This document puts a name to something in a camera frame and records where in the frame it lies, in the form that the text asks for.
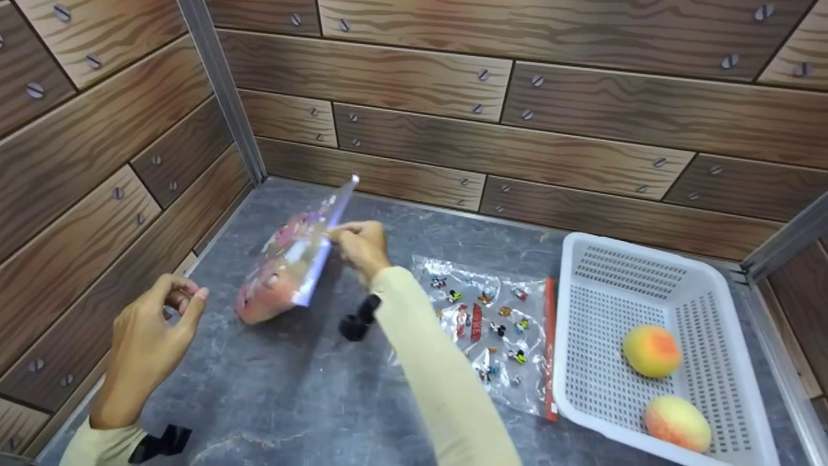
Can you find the person's right hand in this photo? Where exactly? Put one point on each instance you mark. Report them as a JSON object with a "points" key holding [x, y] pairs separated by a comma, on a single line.
{"points": [[365, 249]]}

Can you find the person's left hand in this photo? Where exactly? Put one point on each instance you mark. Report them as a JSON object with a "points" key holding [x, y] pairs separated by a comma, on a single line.
{"points": [[139, 353]]}

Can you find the person's right fingers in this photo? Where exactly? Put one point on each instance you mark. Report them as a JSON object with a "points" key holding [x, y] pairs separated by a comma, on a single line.
{"points": [[343, 234]]}

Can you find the clear printed zip bag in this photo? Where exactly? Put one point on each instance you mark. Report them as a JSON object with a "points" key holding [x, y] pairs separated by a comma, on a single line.
{"points": [[304, 252], [491, 323]]}

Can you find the person's right forearm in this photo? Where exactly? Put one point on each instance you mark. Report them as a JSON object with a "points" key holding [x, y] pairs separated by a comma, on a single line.
{"points": [[440, 375]]}

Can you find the black wrist band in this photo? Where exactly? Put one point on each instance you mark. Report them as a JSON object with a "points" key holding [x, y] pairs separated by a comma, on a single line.
{"points": [[162, 443], [359, 320]]}

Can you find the peach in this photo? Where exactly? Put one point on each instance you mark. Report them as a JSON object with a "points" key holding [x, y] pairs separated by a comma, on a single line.
{"points": [[652, 351], [677, 424], [265, 301]]}

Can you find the white plastic basket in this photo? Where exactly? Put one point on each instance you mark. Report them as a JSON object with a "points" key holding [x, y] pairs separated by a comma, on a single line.
{"points": [[621, 298]]}

